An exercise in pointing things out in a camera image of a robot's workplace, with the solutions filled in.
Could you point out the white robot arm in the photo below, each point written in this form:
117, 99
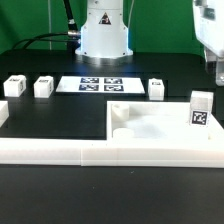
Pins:
162, 26

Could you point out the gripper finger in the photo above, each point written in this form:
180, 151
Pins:
210, 61
220, 71

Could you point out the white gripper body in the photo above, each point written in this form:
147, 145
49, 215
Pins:
209, 24

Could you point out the white marker tag plate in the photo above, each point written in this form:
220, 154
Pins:
114, 85

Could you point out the white U-shaped obstacle fence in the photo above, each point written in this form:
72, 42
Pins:
107, 152

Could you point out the white square table top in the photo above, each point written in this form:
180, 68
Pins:
132, 120

